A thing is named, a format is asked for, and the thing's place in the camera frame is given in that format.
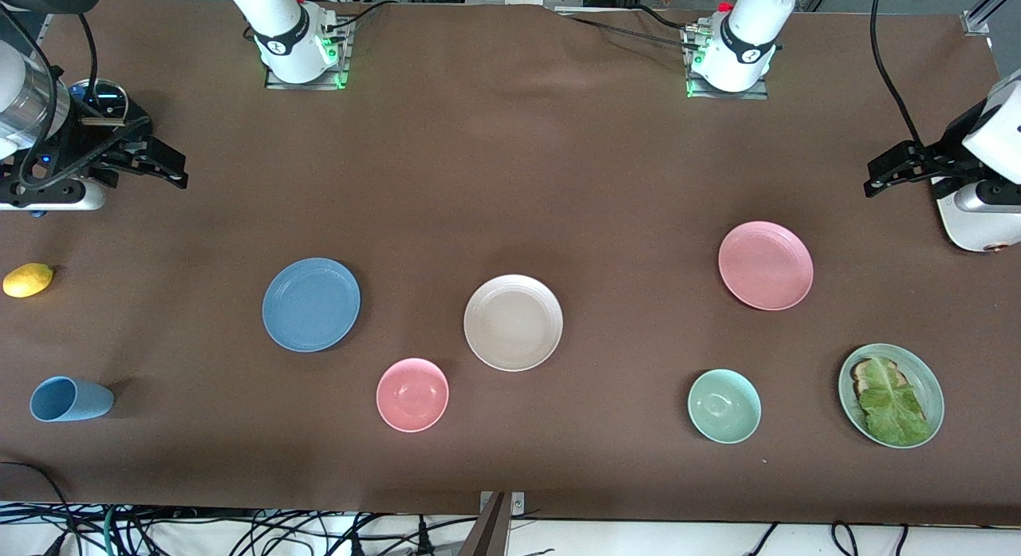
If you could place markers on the white toaster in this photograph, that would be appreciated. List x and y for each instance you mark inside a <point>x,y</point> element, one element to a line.
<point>977,233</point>

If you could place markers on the glass lid with blue knob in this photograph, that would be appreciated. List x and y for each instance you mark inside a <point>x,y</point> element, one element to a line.
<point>104,100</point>

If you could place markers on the blue cup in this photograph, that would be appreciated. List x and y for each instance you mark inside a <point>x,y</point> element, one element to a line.
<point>72,400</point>

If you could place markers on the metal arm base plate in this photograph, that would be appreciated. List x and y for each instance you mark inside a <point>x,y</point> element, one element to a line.
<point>275,82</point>
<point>758,94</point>

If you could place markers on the green plate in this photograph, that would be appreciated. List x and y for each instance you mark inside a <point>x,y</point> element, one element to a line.
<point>853,404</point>

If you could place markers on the dark camera pole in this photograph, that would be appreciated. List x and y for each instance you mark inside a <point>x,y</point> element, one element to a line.
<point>488,532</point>

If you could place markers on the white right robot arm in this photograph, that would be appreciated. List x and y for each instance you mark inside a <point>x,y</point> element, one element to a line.
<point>279,25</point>

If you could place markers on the aluminium profile post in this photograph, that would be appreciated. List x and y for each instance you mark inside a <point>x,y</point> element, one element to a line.
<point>979,20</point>

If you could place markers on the small metal bracket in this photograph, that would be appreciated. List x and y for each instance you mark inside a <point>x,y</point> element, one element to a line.
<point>518,502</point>

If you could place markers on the blue plate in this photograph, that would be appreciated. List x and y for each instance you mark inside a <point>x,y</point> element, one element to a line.
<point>311,305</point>

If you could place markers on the beige plate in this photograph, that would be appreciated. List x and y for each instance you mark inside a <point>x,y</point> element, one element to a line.
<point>513,323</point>

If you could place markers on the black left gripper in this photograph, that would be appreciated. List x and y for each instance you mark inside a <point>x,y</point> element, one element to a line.
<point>938,160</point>

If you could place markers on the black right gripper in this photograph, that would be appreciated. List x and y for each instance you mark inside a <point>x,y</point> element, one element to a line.
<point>86,145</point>

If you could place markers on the pink plate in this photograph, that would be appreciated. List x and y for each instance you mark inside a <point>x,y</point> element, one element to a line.
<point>764,265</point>

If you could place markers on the pink bowl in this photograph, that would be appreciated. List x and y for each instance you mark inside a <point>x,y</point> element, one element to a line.
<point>412,395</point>

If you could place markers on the brown table cover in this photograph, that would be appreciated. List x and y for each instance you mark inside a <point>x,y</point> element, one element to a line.
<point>510,181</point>

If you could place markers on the toasted bread slice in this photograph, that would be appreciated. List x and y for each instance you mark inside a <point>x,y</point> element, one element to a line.
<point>863,371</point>

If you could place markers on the green bowl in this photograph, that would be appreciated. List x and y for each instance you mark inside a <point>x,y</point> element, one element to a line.
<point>724,406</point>

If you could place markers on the yellow lemon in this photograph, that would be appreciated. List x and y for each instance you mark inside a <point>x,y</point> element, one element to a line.
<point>28,280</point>

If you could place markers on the green lettuce leaf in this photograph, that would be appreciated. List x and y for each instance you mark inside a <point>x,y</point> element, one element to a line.
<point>889,408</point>

